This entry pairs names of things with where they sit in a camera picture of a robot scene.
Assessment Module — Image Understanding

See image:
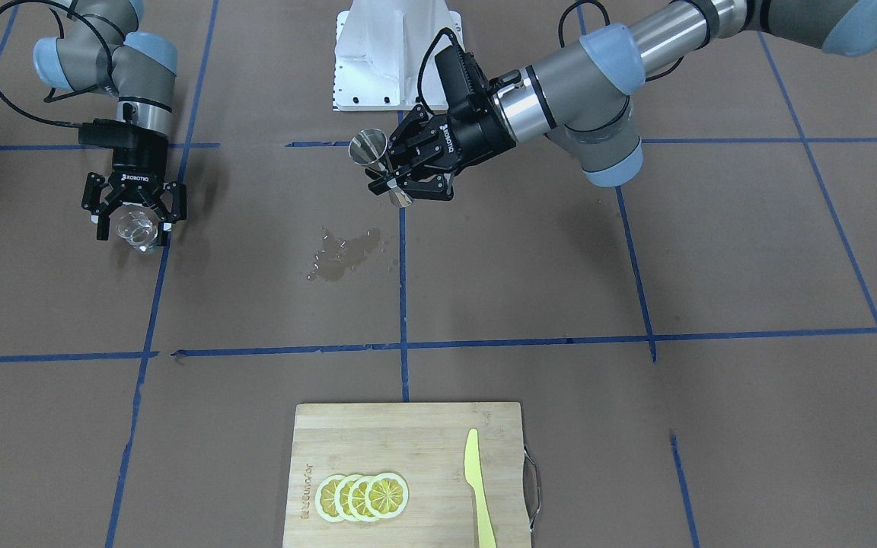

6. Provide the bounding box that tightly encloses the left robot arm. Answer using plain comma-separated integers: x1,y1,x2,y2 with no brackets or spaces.
349,1,877,207

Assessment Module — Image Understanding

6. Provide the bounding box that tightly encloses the clear glass shaker cup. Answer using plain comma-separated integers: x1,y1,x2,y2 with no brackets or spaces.
114,207,161,254

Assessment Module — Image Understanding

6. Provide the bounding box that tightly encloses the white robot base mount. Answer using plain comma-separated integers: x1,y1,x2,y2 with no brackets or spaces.
332,1,463,112

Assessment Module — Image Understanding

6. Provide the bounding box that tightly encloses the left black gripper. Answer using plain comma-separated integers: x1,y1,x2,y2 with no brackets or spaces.
366,46,516,201

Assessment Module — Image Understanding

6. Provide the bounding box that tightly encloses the bamboo cutting board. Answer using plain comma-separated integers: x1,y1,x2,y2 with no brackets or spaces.
282,402,534,547

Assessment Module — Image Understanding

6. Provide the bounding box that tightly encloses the liquid spill stain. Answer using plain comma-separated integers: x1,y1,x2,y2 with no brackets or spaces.
305,226,390,283

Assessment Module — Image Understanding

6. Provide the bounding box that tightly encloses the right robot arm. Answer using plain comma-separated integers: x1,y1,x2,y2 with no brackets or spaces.
33,1,186,253

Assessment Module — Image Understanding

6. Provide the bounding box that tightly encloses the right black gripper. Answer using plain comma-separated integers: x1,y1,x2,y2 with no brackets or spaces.
78,120,187,247

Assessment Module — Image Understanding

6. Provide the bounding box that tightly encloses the yellow plastic knife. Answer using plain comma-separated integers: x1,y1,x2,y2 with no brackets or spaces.
464,428,497,547

